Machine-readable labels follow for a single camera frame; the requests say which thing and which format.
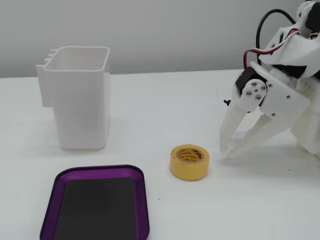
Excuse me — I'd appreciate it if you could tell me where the black mat in tray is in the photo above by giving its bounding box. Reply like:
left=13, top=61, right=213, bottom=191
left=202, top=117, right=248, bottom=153
left=53, top=176, right=138, bottom=240

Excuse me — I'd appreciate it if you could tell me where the black cable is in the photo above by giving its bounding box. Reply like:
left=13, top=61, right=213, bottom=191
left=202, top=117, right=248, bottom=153
left=256, top=9, right=298, bottom=66

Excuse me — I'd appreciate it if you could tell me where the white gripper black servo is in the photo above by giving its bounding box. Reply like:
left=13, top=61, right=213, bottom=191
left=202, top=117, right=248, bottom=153
left=219, top=61, right=310, bottom=160

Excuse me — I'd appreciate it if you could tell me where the white plastic container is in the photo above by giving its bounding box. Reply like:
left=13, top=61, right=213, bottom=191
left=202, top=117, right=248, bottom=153
left=36, top=46, right=111, bottom=151

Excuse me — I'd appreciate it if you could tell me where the purple metal tray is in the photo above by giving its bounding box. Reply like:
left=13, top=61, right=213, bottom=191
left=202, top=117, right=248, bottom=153
left=39, top=164, right=151, bottom=240

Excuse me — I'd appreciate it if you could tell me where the red white black servo wire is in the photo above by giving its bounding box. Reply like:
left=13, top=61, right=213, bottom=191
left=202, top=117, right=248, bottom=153
left=242, top=28, right=301, bottom=73

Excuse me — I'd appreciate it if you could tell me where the yellow masking tape roll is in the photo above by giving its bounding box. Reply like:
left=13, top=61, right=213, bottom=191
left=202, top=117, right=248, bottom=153
left=170, top=144, right=211, bottom=182

